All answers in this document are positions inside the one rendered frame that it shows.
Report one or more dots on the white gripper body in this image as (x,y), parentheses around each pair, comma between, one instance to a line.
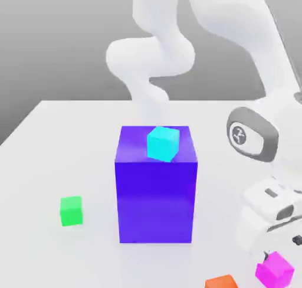
(254,236)

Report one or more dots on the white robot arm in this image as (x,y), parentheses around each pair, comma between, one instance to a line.
(155,56)

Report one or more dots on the small magenta cube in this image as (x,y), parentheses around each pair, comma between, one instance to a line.
(274,272)

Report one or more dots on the small orange cube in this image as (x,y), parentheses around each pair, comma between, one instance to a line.
(220,282)

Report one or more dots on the small cyan cube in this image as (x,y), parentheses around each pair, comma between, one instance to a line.
(161,144)

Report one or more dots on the small green cube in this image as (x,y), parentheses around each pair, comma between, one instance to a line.
(71,211)

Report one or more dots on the large purple box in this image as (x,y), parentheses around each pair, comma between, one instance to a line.
(155,203)

